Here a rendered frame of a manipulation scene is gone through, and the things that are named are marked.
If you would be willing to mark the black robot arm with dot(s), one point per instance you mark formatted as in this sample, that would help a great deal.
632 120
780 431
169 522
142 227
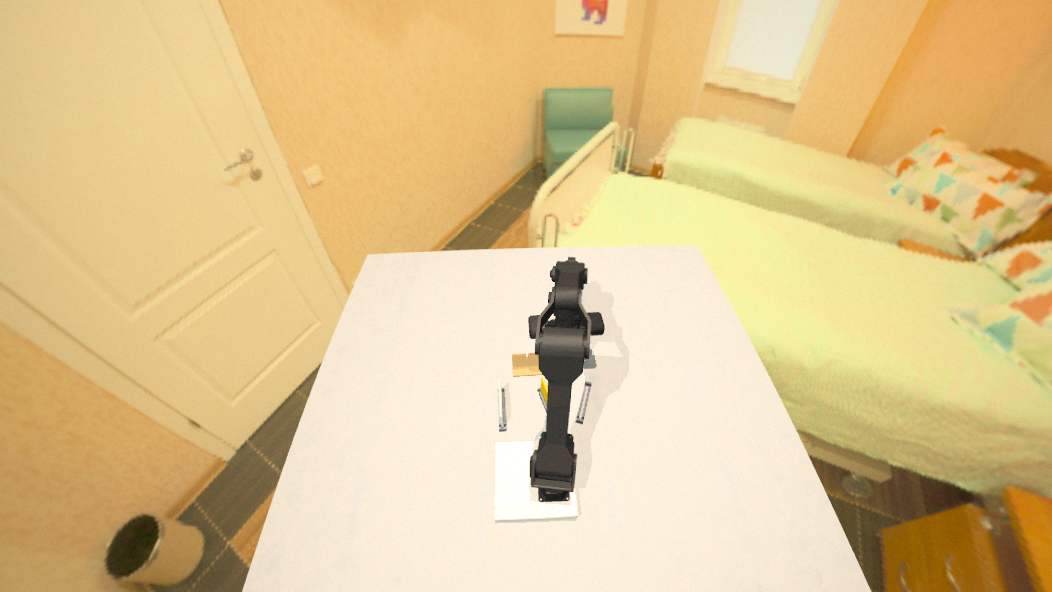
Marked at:
561 360

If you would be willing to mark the tan slotted board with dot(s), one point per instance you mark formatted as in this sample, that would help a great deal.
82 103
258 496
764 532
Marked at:
525 366

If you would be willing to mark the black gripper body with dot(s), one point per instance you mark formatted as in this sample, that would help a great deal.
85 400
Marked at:
569 321

